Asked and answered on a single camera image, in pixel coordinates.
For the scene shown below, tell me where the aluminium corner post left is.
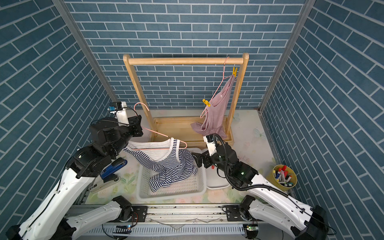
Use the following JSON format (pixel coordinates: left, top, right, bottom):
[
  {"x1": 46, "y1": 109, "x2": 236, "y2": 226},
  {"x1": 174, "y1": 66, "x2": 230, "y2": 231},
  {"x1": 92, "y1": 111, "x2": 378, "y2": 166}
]
[{"x1": 52, "y1": 0, "x2": 120, "y2": 102}]

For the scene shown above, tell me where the blue stapler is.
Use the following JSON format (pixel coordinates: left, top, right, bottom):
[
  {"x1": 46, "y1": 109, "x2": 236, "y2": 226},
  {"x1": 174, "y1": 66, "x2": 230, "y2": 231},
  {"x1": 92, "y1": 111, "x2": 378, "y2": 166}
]
[{"x1": 100, "y1": 158, "x2": 128, "y2": 180}]

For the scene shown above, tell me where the wooden clothes rack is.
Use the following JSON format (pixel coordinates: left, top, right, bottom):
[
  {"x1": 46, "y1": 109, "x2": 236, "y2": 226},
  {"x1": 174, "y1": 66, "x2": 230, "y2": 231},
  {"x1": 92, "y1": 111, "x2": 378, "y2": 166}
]
[{"x1": 123, "y1": 53, "x2": 250, "y2": 149}]

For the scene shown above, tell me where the aluminium corner post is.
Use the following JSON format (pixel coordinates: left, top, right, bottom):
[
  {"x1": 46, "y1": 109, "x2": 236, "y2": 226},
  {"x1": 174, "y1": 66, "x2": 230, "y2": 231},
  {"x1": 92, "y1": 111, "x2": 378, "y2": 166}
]
[
  {"x1": 259, "y1": 0, "x2": 316, "y2": 114},
  {"x1": 52, "y1": 0, "x2": 120, "y2": 102}
]

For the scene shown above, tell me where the yellow clothespin lower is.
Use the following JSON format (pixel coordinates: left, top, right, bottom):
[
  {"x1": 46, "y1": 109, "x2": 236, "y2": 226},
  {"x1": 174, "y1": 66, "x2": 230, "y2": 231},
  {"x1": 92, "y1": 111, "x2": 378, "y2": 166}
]
[{"x1": 202, "y1": 99, "x2": 211, "y2": 107}]

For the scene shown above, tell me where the pink tank top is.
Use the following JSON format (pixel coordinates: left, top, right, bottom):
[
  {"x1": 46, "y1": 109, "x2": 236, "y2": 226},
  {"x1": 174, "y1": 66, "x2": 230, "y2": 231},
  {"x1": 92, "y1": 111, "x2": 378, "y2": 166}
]
[{"x1": 191, "y1": 75, "x2": 236, "y2": 139}]

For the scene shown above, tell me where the blue white striped tank top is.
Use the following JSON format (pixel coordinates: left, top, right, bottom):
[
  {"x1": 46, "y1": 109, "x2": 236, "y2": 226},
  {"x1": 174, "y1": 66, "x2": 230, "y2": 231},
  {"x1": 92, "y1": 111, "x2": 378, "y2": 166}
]
[{"x1": 123, "y1": 138, "x2": 198, "y2": 192}]

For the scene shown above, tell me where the yellow cup with pens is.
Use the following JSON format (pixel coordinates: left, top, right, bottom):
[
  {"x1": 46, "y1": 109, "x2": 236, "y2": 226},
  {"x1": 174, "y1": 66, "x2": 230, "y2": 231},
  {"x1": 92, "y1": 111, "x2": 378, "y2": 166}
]
[{"x1": 269, "y1": 165, "x2": 298, "y2": 192}]

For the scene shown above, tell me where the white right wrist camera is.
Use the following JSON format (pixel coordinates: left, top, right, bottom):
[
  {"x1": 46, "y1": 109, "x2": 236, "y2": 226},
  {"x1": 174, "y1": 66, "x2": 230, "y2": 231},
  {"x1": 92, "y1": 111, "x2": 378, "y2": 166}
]
[{"x1": 203, "y1": 134, "x2": 218, "y2": 157}]

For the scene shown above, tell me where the aluminium corner post right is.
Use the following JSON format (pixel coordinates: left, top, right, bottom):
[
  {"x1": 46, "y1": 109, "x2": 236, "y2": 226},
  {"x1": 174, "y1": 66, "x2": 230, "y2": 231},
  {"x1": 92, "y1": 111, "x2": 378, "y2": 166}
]
[{"x1": 259, "y1": 0, "x2": 316, "y2": 114}]

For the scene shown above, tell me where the pink wire hanger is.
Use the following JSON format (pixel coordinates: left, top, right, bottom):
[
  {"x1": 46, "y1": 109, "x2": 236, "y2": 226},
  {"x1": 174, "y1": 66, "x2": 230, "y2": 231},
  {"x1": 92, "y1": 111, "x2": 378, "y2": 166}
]
[{"x1": 128, "y1": 102, "x2": 188, "y2": 151}]

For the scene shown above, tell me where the yellow clothespin upper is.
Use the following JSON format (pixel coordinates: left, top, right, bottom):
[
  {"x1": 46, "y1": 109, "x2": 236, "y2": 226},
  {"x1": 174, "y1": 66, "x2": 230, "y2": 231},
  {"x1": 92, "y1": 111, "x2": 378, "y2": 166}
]
[{"x1": 233, "y1": 67, "x2": 238, "y2": 77}]

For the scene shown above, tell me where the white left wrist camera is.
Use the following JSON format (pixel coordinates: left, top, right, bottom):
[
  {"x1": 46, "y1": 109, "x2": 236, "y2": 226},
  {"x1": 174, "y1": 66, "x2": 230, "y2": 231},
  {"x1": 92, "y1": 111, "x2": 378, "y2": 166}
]
[{"x1": 108, "y1": 102, "x2": 129, "y2": 126}]

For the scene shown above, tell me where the white stapler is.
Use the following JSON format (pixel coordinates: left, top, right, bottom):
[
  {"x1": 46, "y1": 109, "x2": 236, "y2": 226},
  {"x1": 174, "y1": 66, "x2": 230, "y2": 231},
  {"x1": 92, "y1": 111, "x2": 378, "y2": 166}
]
[{"x1": 90, "y1": 174, "x2": 121, "y2": 193}]

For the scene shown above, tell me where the white plastic tray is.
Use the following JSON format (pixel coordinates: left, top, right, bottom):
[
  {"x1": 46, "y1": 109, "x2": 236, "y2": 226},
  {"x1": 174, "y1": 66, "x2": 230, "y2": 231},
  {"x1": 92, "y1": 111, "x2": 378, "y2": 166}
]
[{"x1": 203, "y1": 166, "x2": 230, "y2": 190}]

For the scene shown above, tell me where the white plastic basket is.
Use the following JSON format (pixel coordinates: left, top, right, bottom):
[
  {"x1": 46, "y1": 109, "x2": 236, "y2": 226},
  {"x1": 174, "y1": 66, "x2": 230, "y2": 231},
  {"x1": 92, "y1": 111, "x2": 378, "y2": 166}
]
[{"x1": 136, "y1": 166, "x2": 207, "y2": 202}]

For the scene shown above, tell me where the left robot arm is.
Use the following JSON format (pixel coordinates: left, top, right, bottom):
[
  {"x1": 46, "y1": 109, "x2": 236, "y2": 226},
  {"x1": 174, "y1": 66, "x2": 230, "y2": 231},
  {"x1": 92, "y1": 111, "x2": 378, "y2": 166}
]
[{"x1": 6, "y1": 114, "x2": 143, "y2": 240}]

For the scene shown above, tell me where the pink hanger with pink top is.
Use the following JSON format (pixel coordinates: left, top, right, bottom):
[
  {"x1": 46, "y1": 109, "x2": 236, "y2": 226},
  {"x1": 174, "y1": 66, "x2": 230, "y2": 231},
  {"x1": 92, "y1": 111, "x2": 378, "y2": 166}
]
[{"x1": 199, "y1": 56, "x2": 238, "y2": 119}]

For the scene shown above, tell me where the yellow clothespin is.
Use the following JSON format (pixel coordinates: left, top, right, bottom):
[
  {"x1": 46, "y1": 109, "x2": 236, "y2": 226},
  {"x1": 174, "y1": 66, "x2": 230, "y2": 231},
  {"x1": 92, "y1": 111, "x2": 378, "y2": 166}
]
[
  {"x1": 233, "y1": 67, "x2": 238, "y2": 77},
  {"x1": 202, "y1": 99, "x2": 211, "y2": 107}
]

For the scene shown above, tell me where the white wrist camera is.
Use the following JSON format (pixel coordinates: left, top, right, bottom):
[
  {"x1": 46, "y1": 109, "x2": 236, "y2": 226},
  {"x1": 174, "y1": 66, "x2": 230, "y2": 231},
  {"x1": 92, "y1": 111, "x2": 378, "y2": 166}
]
[
  {"x1": 203, "y1": 134, "x2": 218, "y2": 157},
  {"x1": 108, "y1": 102, "x2": 129, "y2": 126}
]

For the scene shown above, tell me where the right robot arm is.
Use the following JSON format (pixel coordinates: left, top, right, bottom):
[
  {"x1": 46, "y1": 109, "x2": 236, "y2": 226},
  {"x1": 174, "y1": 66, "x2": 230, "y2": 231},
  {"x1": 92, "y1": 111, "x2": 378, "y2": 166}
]
[{"x1": 193, "y1": 134, "x2": 331, "y2": 240}]

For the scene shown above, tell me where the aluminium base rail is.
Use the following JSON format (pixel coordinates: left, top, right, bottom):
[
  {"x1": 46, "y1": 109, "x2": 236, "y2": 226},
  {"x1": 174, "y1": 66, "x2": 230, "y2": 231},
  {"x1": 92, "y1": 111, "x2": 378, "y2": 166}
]
[{"x1": 82, "y1": 201, "x2": 295, "y2": 239}]

